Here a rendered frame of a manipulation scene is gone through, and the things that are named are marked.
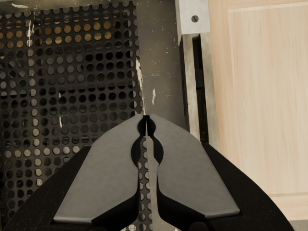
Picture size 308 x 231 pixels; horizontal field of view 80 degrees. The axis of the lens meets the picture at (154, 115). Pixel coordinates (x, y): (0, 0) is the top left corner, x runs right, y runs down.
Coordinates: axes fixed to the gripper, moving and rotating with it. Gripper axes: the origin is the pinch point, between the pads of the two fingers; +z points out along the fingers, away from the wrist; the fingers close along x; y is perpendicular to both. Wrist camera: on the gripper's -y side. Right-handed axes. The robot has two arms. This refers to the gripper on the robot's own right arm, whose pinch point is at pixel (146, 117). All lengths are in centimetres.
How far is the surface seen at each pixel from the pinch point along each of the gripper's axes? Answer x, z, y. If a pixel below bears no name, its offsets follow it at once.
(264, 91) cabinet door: 28.3, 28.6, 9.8
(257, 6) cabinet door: 27.1, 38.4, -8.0
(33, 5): -28, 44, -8
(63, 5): -20.4, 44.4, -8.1
